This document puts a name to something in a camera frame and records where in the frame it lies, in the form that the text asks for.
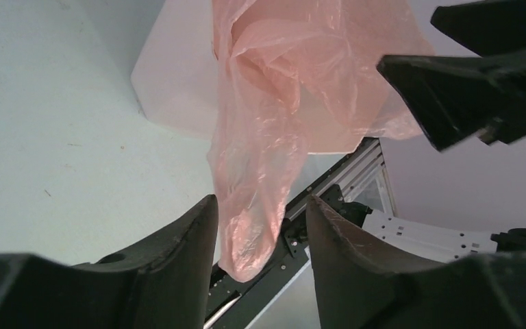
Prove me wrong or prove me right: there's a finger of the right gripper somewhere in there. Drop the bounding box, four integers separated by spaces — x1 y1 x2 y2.
377 50 526 151
430 0 526 56

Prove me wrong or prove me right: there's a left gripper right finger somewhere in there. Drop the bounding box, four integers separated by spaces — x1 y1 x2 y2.
306 197 526 328

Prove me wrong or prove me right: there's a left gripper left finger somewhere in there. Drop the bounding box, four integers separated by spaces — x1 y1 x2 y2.
0 195 218 328

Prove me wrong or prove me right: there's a pink plastic trash bag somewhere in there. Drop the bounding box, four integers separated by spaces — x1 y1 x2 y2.
208 1 434 282

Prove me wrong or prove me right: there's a white paper trash bin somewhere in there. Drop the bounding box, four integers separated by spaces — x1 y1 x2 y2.
130 1 218 140

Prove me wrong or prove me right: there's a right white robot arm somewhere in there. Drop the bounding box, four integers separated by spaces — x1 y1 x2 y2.
360 1 526 262

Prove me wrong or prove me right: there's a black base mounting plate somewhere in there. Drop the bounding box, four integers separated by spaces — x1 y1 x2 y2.
204 181 382 328

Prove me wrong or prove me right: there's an aluminium frame rail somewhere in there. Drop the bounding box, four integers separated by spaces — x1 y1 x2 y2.
285 138 396 221

